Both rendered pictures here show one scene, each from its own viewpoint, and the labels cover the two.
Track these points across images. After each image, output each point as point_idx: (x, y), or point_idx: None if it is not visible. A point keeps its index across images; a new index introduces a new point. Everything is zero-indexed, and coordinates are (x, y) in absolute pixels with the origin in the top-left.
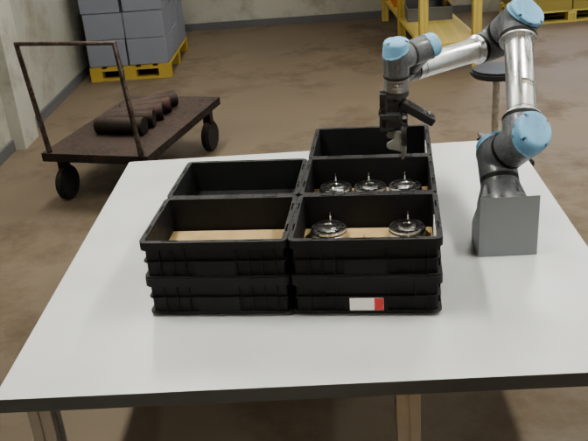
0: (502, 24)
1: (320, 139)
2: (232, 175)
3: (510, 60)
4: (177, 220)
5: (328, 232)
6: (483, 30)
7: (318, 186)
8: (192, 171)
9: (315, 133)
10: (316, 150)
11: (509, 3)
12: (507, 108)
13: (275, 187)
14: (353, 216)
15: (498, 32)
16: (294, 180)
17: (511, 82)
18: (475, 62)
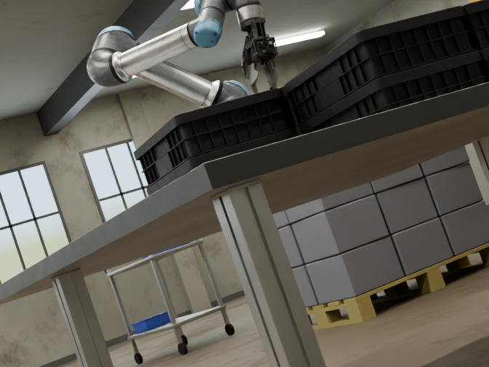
0: (128, 41)
1: (184, 129)
2: (339, 71)
3: (166, 62)
4: (472, 34)
5: None
6: (106, 54)
7: (293, 124)
8: (365, 43)
9: (196, 109)
10: (237, 109)
11: (115, 28)
12: (208, 87)
13: (319, 108)
14: None
15: (126, 50)
16: (303, 106)
17: (188, 72)
18: (129, 78)
